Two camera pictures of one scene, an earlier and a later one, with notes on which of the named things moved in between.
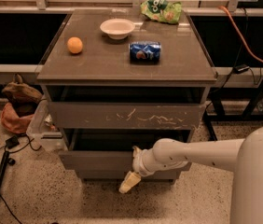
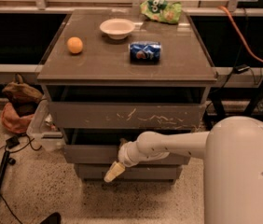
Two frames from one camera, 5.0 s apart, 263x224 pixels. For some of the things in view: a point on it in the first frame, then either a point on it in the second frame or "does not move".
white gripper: [140, 165] -> [124, 155]
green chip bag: [160, 9] does not move
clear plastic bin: [42, 129] does not move
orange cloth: [12, 122] does not move
